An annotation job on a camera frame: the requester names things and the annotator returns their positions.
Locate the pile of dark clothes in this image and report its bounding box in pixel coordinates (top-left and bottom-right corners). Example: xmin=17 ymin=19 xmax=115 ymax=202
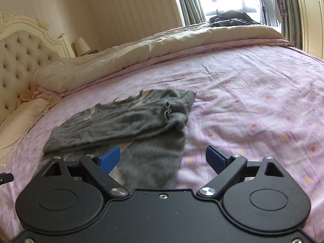
xmin=209 ymin=10 xmax=262 ymax=28

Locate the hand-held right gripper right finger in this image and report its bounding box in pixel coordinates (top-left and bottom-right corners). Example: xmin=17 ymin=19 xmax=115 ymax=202
xmin=197 ymin=145 xmax=286 ymax=197

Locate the pink patterned bed sheet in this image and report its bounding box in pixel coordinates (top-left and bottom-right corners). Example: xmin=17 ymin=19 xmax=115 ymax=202
xmin=0 ymin=38 xmax=324 ymax=238

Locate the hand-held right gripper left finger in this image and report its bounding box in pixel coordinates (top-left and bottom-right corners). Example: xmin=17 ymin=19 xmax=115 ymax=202
xmin=42 ymin=145 xmax=129 ymax=197

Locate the grey knit garment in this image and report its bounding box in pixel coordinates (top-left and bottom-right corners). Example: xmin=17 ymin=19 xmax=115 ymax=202
xmin=40 ymin=88 xmax=196 ymax=190

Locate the cream pillow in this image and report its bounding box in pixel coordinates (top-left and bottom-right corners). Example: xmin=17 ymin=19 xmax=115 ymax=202
xmin=0 ymin=97 xmax=56 ymax=165

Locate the cream wardrobe door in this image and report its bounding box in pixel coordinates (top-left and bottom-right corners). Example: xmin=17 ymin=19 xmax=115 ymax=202
xmin=294 ymin=0 xmax=324 ymax=62

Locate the clothes rack with hanging clothes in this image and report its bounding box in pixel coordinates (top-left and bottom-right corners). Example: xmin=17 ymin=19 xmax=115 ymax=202
xmin=247 ymin=0 xmax=287 ymax=27

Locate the cream duvet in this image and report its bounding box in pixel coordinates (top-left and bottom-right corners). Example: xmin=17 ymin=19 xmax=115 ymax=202
xmin=34 ymin=22 xmax=286 ymax=94

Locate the grey-green curtain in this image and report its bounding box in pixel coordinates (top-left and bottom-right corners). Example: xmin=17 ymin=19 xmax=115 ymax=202
xmin=280 ymin=0 xmax=303 ymax=49
xmin=173 ymin=0 xmax=206 ymax=26

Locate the cream table lamp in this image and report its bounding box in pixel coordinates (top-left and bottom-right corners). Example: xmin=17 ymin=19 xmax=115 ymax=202
xmin=73 ymin=37 xmax=92 ymax=57

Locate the cream tufted headboard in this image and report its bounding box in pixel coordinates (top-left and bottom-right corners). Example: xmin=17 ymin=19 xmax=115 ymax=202
xmin=0 ymin=9 xmax=76 ymax=122

